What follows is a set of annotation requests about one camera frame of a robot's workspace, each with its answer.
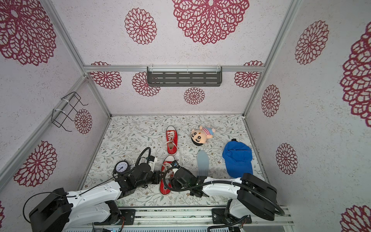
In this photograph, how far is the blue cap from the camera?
916 millimetres

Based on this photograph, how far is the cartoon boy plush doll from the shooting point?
99cm

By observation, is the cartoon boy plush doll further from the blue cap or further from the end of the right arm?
the end of the right arm
